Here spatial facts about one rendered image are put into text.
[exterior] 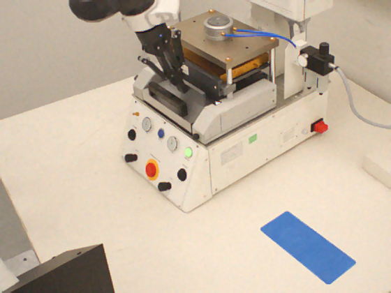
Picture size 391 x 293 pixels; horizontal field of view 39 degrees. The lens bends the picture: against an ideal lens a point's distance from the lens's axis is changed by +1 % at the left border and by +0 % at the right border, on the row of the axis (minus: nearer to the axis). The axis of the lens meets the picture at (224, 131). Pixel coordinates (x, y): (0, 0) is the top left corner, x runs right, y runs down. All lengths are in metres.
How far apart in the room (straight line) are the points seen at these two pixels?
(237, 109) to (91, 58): 1.66
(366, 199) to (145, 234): 0.58
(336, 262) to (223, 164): 0.37
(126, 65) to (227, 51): 1.70
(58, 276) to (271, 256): 0.54
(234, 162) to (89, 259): 0.59
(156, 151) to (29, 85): 1.49
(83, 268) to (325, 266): 0.58
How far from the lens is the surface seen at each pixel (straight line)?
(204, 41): 1.46
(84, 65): 2.97
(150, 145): 1.55
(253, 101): 1.43
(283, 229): 1.41
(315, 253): 1.36
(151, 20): 1.29
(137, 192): 1.54
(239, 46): 1.42
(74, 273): 1.01
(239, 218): 1.44
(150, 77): 1.55
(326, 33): 2.06
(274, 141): 1.56
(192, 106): 1.45
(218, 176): 1.46
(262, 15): 1.58
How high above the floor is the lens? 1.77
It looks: 36 degrees down
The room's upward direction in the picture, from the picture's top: 3 degrees counter-clockwise
